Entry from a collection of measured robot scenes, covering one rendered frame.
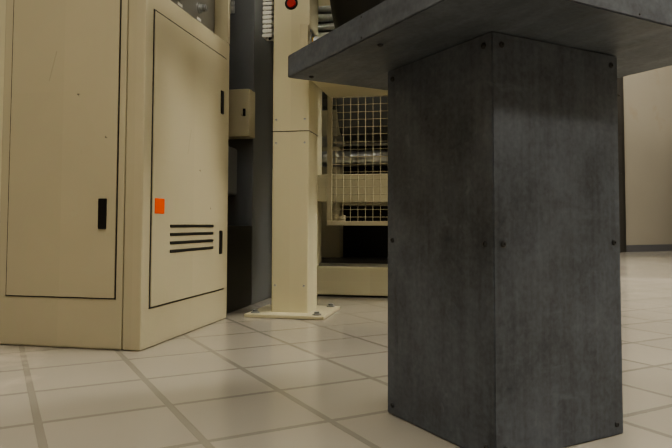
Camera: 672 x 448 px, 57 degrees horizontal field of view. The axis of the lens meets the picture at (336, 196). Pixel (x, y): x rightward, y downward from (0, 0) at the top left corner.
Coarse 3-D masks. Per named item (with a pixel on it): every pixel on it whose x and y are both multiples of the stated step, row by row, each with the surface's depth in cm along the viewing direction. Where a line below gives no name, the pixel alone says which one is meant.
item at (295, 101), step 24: (312, 0) 215; (288, 24) 213; (312, 24) 215; (288, 48) 212; (288, 96) 211; (312, 96) 214; (288, 120) 211; (312, 120) 214; (288, 144) 211; (312, 144) 214; (288, 168) 210; (312, 168) 214; (288, 192) 210; (312, 192) 214; (288, 216) 210; (312, 216) 213; (288, 240) 209; (312, 240) 213; (288, 264) 209; (312, 264) 213; (288, 288) 208; (312, 288) 213
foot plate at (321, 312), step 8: (328, 304) 222; (248, 312) 207; (256, 312) 205; (264, 312) 207; (272, 312) 208; (280, 312) 208; (288, 312) 208; (312, 312) 208; (320, 312) 208; (328, 312) 208
